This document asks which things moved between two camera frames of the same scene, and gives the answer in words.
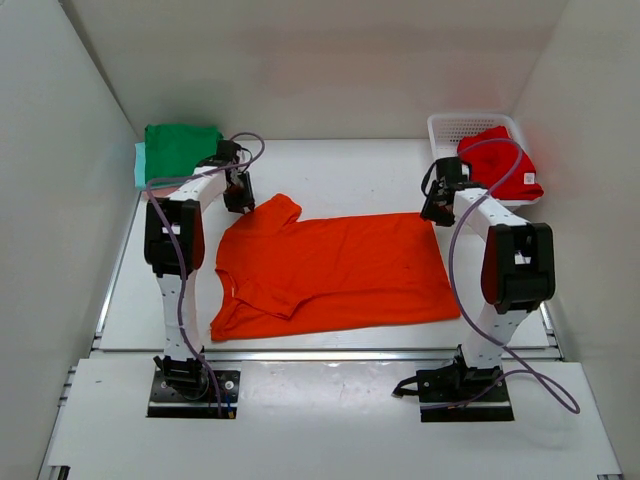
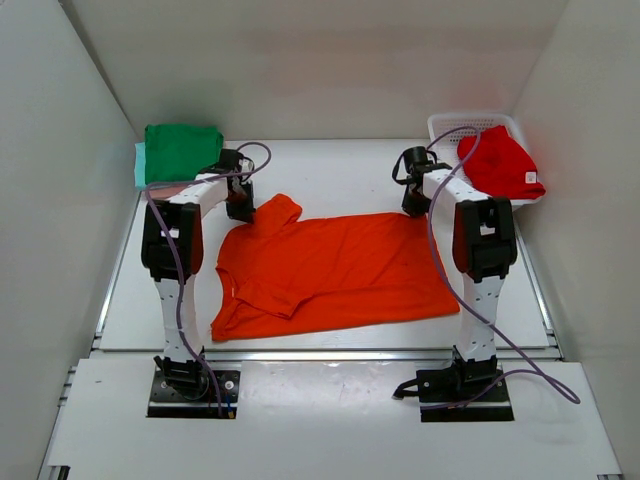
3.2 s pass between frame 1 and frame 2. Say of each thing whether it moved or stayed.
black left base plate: stayed
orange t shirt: stayed
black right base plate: stayed
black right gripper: moved
